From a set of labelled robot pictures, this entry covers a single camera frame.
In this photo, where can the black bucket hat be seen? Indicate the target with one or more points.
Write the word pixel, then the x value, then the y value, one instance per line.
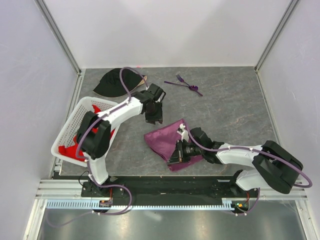
pixel 110 85

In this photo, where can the left aluminium frame post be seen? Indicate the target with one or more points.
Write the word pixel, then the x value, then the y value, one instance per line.
pixel 58 35

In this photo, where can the purple fork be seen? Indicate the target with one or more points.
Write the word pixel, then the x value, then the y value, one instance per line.
pixel 182 80

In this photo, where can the purple cloth napkin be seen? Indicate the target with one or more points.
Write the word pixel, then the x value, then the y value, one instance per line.
pixel 163 142

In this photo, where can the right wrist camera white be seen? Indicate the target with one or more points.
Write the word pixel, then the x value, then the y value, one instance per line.
pixel 182 131

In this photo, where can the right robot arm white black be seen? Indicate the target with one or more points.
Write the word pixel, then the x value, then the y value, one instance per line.
pixel 268 164

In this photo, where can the white plastic basket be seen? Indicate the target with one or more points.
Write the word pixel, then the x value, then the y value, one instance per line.
pixel 72 124

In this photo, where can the blue cable duct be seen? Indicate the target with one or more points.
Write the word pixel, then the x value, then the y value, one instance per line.
pixel 89 204

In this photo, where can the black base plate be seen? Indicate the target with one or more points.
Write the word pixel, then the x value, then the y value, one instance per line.
pixel 168 190

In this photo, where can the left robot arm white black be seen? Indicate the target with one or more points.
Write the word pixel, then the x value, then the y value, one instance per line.
pixel 115 116

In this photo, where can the aluminium frame post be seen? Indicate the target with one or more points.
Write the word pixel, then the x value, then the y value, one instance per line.
pixel 276 33
pixel 58 35

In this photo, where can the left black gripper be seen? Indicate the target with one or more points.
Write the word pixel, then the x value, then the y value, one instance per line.
pixel 158 117

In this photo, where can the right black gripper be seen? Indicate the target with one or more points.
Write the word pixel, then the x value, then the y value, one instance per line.
pixel 178 155

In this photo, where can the purple spoon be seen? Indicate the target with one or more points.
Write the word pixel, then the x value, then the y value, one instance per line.
pixel 192 88

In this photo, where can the red cloth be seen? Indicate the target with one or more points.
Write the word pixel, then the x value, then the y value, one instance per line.
pixel 72 150

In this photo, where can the right aluminium frame post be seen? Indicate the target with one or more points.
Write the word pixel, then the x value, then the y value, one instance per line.
pixel 276 33

